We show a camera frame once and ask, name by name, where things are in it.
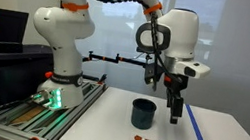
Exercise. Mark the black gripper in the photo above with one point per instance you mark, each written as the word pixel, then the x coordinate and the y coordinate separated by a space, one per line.
pixel 176 85

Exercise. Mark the dark teal mug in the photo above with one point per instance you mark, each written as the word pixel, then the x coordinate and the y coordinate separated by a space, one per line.
pixel 142 118

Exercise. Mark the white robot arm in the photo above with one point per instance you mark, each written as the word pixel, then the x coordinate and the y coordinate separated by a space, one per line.
pixel 66 37

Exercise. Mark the blue tape strip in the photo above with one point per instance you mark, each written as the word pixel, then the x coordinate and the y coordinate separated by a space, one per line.
pixel 200 139

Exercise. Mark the black storage bin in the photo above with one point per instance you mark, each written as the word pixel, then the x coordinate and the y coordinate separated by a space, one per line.
pixel 6 74

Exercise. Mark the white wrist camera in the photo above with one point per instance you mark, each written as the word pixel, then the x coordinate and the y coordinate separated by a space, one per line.
pixel 194 70

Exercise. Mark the black camera on mount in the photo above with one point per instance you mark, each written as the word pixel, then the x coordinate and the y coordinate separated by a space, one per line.
pixel 143 50

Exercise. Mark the black articulated camera mount arm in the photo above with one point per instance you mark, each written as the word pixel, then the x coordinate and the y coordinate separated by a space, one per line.
pixel 110 58

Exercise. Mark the aluminium extrusion base frame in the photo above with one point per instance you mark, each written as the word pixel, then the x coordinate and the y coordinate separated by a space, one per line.
pixel 56 123

